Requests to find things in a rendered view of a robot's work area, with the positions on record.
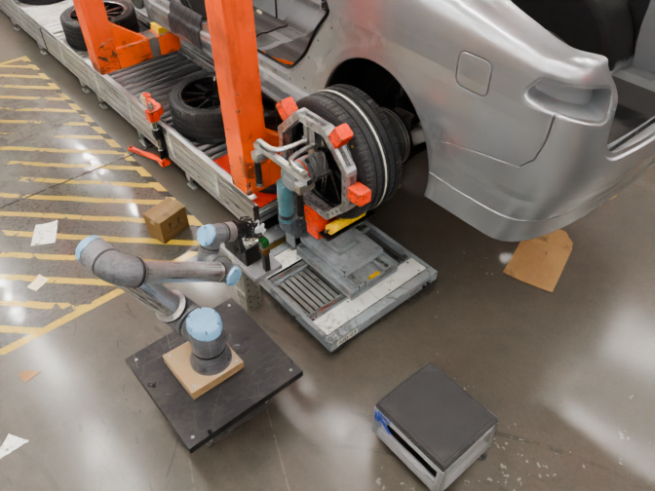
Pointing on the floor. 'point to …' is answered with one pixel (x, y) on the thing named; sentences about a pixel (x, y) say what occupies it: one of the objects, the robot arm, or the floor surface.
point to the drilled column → (249, 292)
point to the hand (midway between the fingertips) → (262, 230)
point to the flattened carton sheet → (541, 260)
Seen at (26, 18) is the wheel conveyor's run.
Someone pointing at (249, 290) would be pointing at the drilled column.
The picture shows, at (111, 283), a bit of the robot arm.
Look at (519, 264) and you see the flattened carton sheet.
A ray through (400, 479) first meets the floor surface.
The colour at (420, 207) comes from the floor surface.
